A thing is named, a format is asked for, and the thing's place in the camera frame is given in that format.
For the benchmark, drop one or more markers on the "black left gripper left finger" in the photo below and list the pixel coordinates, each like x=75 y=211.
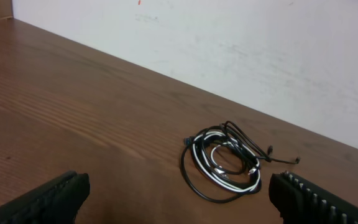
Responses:
x=56 y=201

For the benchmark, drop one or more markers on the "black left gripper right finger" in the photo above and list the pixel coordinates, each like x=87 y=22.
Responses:
x=301 y=201

